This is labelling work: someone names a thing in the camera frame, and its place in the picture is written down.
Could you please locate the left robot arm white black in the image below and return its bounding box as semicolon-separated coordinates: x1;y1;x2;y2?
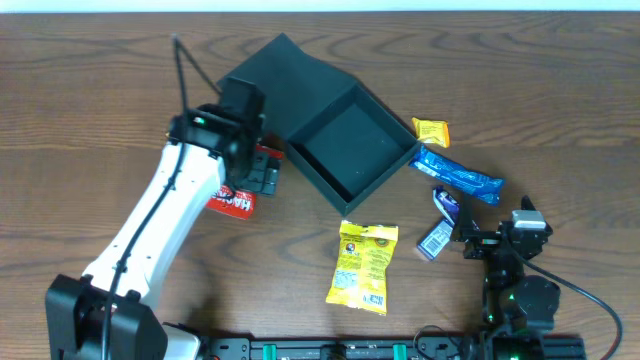
45;77;265;359

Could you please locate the small blue card box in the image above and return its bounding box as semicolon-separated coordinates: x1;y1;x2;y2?
417;218;454;261

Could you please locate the small yellow orange snack packet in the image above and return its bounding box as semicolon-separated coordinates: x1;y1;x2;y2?
412;117;451;148

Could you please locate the purple chocolate bar wrapper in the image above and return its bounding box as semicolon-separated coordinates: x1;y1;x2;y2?
432;186;460;226

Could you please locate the blue cookie wrapper bar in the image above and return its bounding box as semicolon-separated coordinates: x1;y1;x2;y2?
409;146;505;206

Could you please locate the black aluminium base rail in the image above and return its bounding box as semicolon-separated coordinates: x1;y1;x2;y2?
198;333;587;360

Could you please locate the large yellow Hacks candy bag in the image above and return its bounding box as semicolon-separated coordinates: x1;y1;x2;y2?
325;220;399;316

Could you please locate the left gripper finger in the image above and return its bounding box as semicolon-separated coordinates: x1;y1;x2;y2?
264;157;282;196
244;151;269;193

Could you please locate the red snack packet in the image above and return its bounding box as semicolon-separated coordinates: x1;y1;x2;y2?
206;145;284;220

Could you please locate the black open gift box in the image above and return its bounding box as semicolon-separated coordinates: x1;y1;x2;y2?
226;34;419;216

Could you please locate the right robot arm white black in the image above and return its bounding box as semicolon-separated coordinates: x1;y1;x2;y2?
453;196;561;360

